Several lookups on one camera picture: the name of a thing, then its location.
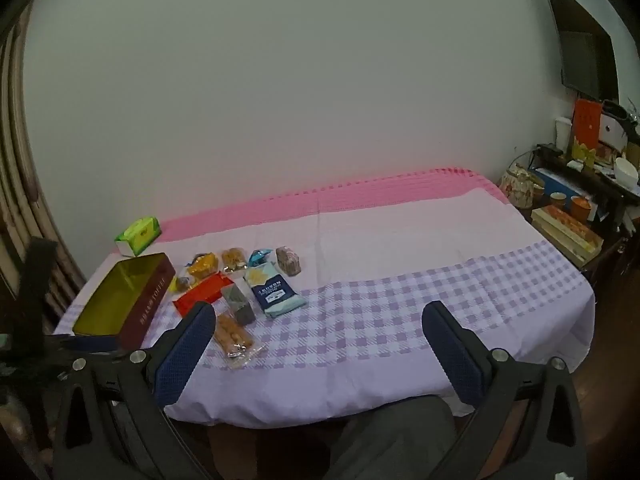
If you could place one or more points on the clear biscuit stick packet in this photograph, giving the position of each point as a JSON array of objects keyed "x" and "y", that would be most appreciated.
[{"x": 232, "y": 336}]

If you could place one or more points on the blue wrapped candy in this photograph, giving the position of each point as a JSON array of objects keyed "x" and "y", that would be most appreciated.
[
  {"x": 260, "y": 257},
  {"x": 183, "y": 283}
]

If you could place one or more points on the brown cake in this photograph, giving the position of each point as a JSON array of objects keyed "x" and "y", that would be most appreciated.
[{"x": 288, "y": 261}]

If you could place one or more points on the white tall cup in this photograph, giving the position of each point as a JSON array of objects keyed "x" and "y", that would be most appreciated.
[{"x": 563, "y": 135}]

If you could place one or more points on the white handbag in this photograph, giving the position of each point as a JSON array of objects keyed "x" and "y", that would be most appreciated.
[{"x": 612, "y": 130}]

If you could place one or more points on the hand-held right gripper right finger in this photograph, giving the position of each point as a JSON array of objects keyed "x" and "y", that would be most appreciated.
[{"x": 452, "y": 355}]

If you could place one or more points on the beige ribbed curtain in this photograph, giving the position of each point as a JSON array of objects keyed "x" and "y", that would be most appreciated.
[{"x": 30, "y": 185}]

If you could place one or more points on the dark wooden shelf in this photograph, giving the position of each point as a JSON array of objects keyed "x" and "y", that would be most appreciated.
[{"x": 607, "y": 187}]

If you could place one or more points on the grey snack bar packet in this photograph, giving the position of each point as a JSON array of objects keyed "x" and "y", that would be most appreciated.
[{"x": 239, "y": 304}]

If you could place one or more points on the green tissue pack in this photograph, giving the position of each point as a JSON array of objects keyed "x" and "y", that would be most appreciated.
[{"x": 137, "y": 235}]

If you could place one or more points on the pink purple checkered tablecloth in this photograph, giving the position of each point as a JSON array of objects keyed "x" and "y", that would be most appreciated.
[{"x": 400, "y": 260}]

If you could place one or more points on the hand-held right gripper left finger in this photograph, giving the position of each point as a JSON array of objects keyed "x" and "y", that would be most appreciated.
[{"x": 184, "y": 357}]

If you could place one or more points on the red paper bag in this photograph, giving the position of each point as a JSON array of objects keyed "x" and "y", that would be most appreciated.
[{"x": 586, "y": 120}]

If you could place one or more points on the black flat screen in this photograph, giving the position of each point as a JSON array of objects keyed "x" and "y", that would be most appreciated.
[{"x": 580, "y": 45}]

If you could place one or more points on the gold tin box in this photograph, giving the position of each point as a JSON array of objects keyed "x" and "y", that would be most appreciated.
[{"x": 115, "y": 295}]

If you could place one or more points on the white bowl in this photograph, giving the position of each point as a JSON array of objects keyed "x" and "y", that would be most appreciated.
[{"x": 626, "y": 171}]

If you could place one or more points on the yellow snack packet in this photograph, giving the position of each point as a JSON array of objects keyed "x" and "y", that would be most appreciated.
[{"x": 203, "y": 265}]

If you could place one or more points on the floral fabric pouch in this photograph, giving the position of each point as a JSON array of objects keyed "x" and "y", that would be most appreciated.
[{"x": 517, "y": 187}]

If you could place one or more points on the person's grey trouser leg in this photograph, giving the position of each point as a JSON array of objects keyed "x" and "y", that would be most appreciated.
[{"x": 390, "y": 440}]

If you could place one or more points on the red snack packet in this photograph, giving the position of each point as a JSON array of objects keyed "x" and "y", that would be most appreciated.
[{"x": 200, "y": 294}]

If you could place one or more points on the long beige gift box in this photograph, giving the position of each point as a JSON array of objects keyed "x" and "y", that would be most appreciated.
[{"x": 565, "y": 232}]

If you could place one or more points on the orange cup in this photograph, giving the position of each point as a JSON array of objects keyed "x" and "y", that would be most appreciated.
[{"x": 581, "y": 208}]

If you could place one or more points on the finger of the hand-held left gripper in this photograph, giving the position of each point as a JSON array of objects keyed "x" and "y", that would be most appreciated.
[{"x": 95, "y": 344}]

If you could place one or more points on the blue cracker packet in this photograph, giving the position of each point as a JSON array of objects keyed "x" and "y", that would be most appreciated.
[{"x": 274, "y": 292}]

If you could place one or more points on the clear peanut snack packet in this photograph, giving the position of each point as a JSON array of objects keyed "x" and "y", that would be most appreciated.
[{"x": 233, "y": 258}]

